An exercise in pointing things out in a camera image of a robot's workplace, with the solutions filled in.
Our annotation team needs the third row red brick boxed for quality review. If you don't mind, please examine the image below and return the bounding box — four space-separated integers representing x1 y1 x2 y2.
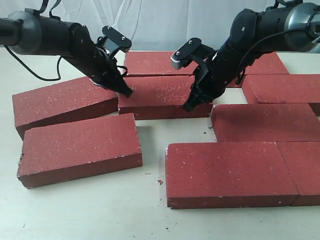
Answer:
211 103 320 142

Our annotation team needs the pale wrinkled backdrop cloth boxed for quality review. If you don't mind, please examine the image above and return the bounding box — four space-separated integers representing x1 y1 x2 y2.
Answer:
0 0 320 54

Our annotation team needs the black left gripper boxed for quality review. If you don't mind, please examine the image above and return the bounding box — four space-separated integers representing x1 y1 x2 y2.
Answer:
82 42 133 98

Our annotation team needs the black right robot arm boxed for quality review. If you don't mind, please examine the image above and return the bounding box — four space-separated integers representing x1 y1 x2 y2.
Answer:
171 0 320 112

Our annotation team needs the front large red brick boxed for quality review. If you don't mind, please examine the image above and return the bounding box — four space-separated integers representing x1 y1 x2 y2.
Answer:
165 142 299 209

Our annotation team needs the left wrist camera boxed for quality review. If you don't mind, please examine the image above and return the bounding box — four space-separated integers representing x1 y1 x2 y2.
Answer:
96 25 132 58

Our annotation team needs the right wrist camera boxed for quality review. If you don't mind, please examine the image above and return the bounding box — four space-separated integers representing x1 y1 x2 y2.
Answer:
170 37 217 70

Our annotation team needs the second row right brick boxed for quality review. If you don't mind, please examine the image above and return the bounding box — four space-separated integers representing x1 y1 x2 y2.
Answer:
242 74 320 105

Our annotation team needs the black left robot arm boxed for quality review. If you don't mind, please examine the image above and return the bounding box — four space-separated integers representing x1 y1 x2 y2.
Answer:
0 0 133 97

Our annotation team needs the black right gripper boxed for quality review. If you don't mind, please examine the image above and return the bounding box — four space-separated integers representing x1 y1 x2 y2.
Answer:
183 44 240 112

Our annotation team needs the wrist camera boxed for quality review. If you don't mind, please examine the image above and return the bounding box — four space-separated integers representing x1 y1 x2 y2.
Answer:
96 25 132 58
170 37 217 70

